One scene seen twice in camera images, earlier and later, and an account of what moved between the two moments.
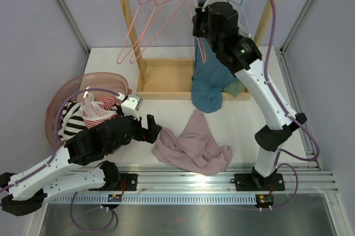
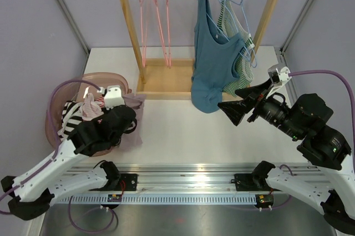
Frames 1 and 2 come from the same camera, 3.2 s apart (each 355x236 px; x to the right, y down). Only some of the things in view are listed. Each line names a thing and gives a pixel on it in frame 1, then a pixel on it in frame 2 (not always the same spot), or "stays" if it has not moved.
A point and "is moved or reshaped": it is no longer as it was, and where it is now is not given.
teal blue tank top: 211,75 stays
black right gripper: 200,15 -> 236,109
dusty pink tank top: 196,149 is moved or reshaped
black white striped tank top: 72,120 stays
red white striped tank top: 95,111 stays
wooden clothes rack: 164,78 stays
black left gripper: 152,132 -> 132,126
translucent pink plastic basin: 108,81 stays
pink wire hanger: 201,44 -> 168,26
